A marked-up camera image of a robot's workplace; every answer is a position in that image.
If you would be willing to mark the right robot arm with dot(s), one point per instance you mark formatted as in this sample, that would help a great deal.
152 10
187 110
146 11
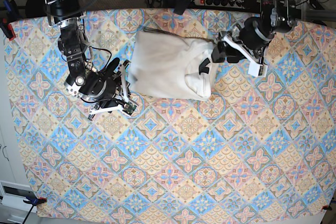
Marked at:
73 43

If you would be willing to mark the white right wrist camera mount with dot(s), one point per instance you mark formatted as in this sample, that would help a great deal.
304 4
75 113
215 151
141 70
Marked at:
102 107

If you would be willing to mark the white cabinet with handle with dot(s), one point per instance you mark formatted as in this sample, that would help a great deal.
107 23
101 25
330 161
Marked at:
12 170

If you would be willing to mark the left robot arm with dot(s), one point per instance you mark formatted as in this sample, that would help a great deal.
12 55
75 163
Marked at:
277 16

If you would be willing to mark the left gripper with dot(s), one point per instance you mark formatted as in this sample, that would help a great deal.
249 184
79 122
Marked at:
224 52

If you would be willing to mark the black orange clamp right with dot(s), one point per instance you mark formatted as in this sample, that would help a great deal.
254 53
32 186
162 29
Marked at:
326 208

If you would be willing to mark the black orange clamp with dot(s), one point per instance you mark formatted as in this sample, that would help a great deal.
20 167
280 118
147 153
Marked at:
34 202
326 208

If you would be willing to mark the white printed T-shirt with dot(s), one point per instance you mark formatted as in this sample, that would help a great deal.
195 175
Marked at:
170 66

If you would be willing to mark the patterned pastel tablecloth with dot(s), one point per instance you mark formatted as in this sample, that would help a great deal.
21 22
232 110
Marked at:
259 150

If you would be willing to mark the black power strip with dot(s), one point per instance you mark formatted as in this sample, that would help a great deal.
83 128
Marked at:
220 3

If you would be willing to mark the black orange clamp left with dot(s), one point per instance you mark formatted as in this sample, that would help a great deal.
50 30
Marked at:
34 202

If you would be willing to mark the blue red clamp upper left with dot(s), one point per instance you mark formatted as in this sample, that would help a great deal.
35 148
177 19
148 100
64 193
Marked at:
11 16

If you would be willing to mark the black round stool base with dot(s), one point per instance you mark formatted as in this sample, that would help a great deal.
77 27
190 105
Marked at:
35 8

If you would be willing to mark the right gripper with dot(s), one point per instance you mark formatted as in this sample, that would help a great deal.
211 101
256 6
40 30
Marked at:
115 86

